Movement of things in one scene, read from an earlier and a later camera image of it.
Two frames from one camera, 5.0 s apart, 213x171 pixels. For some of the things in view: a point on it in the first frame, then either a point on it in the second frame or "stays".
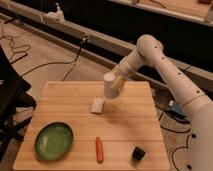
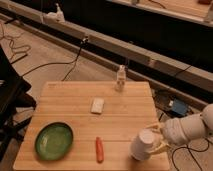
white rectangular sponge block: x=97 y=103 stays
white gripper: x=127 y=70 to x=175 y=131
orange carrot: x=99 y=150 stays
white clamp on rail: x=55 y=17 stays
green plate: x=54 y=140 stays
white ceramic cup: x=112 y=88 to x=142 y=143
